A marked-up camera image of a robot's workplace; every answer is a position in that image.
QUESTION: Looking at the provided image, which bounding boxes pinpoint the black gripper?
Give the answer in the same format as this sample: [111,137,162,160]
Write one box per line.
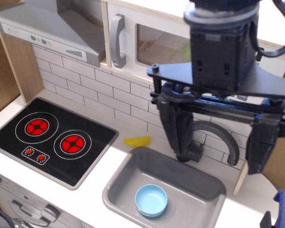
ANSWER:
[147,17,285,156]

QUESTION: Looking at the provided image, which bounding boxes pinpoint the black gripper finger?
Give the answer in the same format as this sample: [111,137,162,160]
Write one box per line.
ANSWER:
[246,114,280,175]

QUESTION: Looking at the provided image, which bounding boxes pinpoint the white toy microwave door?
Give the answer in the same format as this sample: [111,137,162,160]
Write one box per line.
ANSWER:
[107,2,285,85]

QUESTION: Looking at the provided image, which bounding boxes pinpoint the grey microwave door handle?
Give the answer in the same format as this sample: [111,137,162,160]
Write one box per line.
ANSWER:
[109,14,126,68]

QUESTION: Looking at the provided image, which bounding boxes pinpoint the green toy pear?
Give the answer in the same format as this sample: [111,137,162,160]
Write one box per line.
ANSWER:
[181,44,191,62]

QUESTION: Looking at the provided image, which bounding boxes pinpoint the yellow toy banana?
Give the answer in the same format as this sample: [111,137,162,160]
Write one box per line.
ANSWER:
[123,136,151,147]

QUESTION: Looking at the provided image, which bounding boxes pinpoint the dark grey toy faucet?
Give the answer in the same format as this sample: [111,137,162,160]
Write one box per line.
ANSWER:
[176,121,239,166]

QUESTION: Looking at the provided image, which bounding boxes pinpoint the black object bottom right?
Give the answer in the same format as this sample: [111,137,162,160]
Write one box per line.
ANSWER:
[259,211,272,228]

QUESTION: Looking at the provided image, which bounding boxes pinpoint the grey toy sink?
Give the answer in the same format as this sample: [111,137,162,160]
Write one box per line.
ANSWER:
[102,147,226,228]

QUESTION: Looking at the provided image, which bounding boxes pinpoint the light blue bowl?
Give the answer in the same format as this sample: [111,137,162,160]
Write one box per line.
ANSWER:
[134,184,168,218]

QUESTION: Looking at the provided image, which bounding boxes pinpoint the black toy stovetop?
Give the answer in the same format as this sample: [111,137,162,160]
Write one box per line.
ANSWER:
[0,98,118,190]

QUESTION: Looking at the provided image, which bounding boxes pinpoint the grey range hood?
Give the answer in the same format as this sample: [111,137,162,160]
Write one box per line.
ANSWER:
[0,0,105,67]

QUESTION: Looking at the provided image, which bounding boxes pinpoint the white toy oven front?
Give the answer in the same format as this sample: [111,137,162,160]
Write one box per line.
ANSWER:
[0,175,91,228]

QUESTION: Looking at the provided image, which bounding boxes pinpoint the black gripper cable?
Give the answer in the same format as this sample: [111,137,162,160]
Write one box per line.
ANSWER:
[249,0,285,57]

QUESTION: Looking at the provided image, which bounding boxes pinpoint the grey oven door handle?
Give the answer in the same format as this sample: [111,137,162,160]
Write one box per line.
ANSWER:
[8,199,61,228]

